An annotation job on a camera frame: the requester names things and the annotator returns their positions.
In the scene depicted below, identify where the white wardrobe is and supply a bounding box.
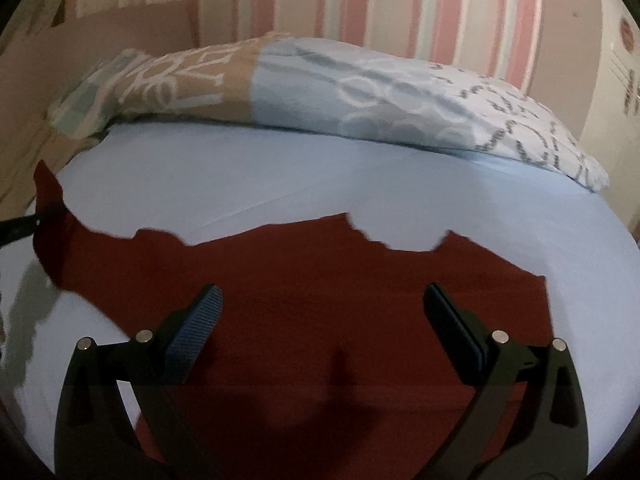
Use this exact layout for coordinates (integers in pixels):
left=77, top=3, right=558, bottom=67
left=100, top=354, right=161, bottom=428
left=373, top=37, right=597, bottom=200
left=575, top=0, right=640, bottom=243

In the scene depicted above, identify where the light blue bed sheet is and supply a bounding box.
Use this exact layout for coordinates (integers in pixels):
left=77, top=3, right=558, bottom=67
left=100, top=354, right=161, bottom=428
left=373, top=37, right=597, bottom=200
left=0, top=122, right=640, bottom=480

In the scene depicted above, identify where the beige curtain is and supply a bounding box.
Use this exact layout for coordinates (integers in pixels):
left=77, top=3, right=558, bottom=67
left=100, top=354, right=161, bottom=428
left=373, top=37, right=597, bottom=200
left=0, top=0, right=68, bottom=53

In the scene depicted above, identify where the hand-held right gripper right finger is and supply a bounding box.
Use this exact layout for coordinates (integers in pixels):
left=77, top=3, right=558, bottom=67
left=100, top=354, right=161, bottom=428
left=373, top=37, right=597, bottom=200
left=423, top=282, right=589, bottom=480

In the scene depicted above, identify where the plain beige pillow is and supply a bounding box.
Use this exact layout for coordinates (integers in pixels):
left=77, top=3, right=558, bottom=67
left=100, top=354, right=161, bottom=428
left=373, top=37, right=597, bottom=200
left=0, top=2, right=201, bottom=126

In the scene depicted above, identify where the patterned blue beige pillow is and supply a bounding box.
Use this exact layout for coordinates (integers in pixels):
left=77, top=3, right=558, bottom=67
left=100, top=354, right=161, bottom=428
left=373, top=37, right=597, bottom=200
left=47, top=32, right=610, bottom=193

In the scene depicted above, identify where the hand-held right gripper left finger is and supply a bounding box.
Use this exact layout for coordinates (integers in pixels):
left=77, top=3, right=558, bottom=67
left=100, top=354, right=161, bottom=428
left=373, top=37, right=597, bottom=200
left=54, top=284, right=224, bottom=480

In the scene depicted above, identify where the dark red cloth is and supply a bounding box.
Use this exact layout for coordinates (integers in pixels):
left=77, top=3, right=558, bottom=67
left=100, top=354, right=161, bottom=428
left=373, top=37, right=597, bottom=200
left=31, top=159, right=556, bottom=467

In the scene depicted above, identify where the beige blanket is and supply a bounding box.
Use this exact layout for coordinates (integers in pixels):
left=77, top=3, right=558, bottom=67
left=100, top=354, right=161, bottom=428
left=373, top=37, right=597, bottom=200
left=0, top=110, right=108, bottom=216

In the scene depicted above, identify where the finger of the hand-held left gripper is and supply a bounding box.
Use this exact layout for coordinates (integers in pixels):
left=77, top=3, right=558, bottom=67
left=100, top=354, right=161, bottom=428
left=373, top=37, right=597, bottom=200
left=0, top=214, right=42, bottom=249

